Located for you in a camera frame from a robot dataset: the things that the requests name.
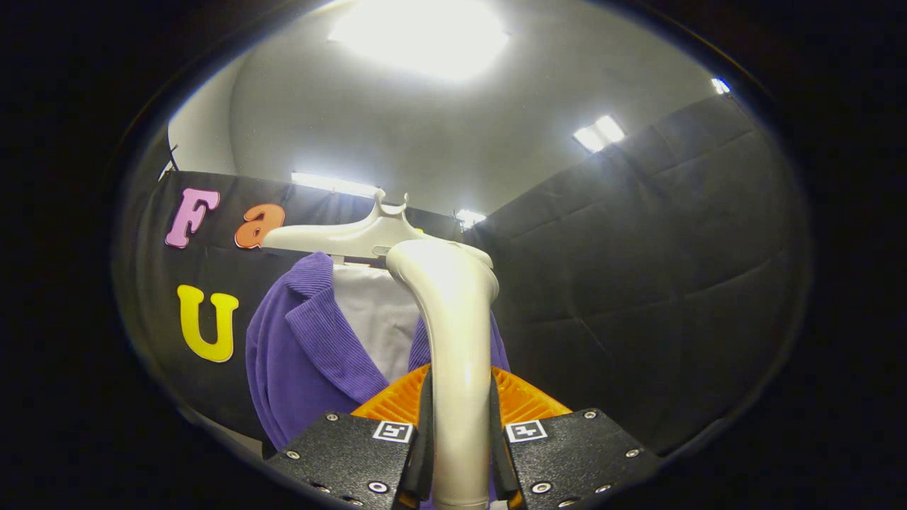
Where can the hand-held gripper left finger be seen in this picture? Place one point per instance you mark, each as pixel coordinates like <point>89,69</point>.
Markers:
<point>424,460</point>

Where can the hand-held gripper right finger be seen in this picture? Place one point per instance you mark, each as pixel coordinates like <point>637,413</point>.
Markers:
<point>502,460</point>

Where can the white garment steamer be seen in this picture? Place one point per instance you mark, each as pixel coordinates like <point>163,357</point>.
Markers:
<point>457,340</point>

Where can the white shirt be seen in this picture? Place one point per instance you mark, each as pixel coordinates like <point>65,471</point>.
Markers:
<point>375,312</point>

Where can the cream plastic clothes hanger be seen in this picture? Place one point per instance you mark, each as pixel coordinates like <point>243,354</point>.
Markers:
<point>354,237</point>

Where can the small ceiling light panel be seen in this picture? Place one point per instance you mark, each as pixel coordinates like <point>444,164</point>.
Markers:
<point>720,86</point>
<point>470,217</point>

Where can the long ceiling light panel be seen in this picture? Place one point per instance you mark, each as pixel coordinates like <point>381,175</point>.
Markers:
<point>333,184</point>

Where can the double ceiling light panel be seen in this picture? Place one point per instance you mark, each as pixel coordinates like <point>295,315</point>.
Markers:
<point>599,133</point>

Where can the large ceiling light panel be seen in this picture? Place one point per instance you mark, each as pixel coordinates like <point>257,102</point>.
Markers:
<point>418,35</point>

